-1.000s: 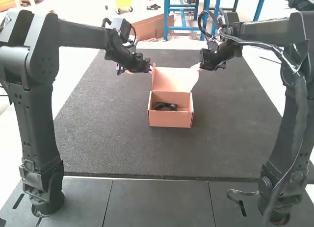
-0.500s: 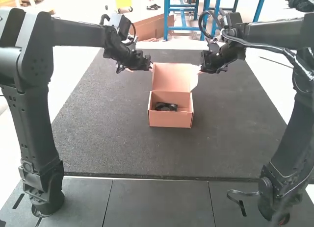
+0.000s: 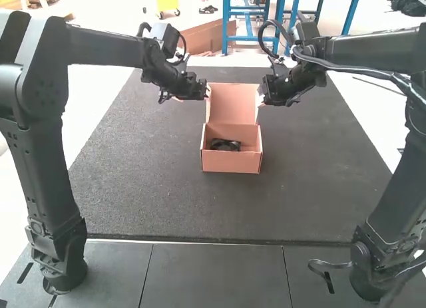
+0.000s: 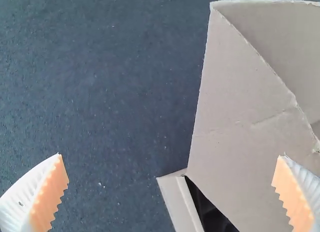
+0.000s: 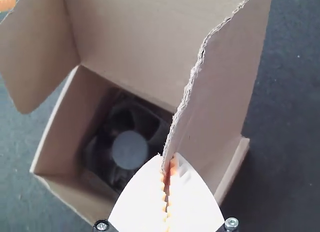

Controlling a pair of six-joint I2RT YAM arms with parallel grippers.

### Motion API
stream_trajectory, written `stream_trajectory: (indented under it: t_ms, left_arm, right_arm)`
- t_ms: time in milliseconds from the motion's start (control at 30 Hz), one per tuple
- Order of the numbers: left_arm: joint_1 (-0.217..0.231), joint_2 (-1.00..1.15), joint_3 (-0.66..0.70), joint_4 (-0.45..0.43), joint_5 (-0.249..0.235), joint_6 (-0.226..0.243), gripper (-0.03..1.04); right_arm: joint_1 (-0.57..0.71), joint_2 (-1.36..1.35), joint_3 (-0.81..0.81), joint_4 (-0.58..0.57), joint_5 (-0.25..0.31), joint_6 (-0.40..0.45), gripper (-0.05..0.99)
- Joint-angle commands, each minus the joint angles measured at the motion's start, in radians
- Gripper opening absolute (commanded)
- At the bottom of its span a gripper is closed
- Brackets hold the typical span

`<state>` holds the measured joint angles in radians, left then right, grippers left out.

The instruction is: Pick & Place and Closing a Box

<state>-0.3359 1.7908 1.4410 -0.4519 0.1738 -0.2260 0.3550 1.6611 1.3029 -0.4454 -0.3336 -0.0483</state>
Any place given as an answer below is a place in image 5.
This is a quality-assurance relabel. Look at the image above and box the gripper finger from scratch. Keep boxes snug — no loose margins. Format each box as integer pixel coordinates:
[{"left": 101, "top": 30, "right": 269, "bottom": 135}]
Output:
[
  {"left": 166, "top": 152, "right": 241, "bottom": 232},
  {"left": 0, "top": 0, "right": 18, "bottom": 13},
  {"left": 92, "top": 154, "right": 168, "bottom": 232}
]

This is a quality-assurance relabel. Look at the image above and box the black square fan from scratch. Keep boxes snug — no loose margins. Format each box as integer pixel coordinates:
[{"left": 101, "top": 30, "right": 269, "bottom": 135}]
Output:
[{"left": 84, "top": 88, "right": 176, "bottom": 195}]

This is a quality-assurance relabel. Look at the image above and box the cardboard box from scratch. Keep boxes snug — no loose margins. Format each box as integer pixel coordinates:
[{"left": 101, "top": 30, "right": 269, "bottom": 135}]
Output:
[{"left": 0, "top": 0, "right": 274, "bottom": 225}]

